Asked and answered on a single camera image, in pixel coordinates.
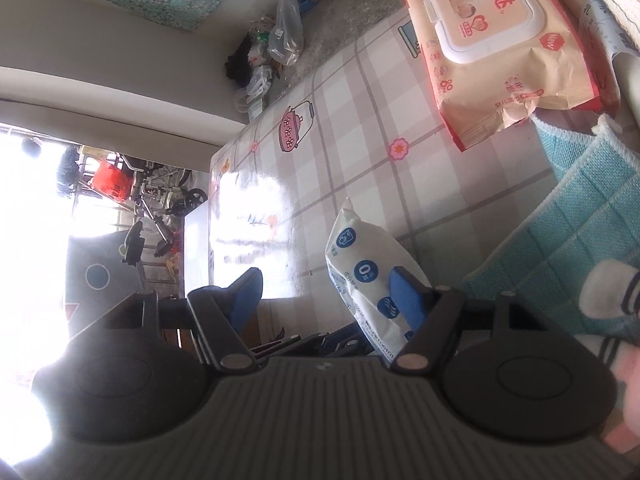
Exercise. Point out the wheelchair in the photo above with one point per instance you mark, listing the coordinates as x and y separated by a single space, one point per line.
165 195

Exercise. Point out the grey board with dark circle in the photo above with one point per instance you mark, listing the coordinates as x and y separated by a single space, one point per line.
85 255

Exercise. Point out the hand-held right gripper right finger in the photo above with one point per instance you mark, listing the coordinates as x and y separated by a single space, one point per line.
407 300

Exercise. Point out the white printed roll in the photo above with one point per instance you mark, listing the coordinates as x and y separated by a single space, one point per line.
597 25

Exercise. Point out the teal checked cloth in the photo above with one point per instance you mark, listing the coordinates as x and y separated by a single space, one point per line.
575 210

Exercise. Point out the dark cloth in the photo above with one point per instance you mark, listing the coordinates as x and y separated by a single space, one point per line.
237 62

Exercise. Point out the pink wet wipes pack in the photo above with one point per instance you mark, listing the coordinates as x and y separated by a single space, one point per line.
500 60

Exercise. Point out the red shopping bag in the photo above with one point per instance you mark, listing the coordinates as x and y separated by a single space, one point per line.
111 180

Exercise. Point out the pink plush toy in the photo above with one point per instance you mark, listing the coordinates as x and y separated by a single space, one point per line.
607 290

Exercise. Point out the clear plastic bag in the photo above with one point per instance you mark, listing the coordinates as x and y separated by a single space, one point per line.
287 30
257 87

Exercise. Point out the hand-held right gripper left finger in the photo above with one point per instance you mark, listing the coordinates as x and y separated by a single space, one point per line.
245 295

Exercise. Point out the blue and white tissue pack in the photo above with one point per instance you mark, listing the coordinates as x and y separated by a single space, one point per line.
360 270

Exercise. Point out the checked pink bed sheet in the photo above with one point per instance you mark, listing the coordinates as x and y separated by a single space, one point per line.
350 150

